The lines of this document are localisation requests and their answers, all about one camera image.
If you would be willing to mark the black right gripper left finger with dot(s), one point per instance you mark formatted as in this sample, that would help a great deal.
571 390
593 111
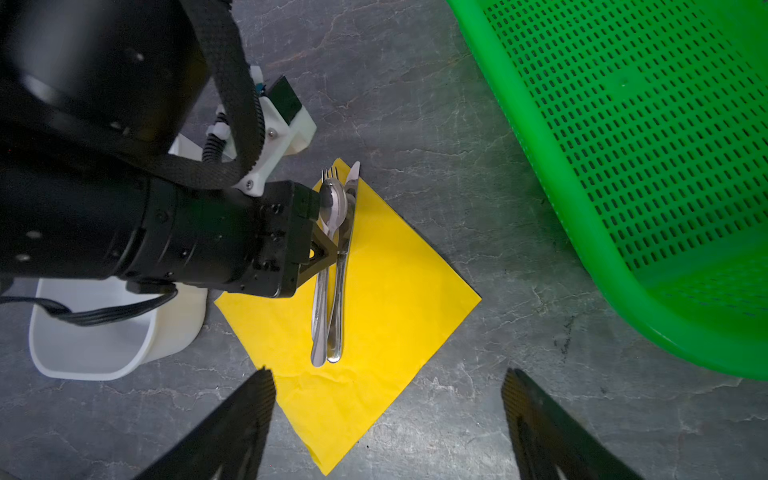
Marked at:
229 443

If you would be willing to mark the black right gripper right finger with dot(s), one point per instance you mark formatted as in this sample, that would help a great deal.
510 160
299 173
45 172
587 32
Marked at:
547 442

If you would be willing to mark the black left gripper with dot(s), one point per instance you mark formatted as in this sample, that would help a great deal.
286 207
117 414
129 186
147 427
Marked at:
225 240

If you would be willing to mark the silver spoon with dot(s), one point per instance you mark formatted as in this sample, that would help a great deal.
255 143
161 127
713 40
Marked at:
333 212

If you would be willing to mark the yellow paper napkin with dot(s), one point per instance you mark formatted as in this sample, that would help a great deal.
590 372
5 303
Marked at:
403 301

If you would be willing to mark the silver knife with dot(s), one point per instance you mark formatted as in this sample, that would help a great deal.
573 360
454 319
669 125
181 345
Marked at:
345 231

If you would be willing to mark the silver fork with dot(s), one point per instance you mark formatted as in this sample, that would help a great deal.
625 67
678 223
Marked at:
330 173

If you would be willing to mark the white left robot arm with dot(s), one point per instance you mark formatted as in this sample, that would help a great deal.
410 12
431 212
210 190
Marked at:
137 143

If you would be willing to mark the white plastic cutlery tray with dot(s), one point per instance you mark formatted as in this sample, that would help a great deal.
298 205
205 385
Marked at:
111 351

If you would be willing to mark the green plastic perforated basket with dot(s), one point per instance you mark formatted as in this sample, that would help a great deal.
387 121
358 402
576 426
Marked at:
646 125

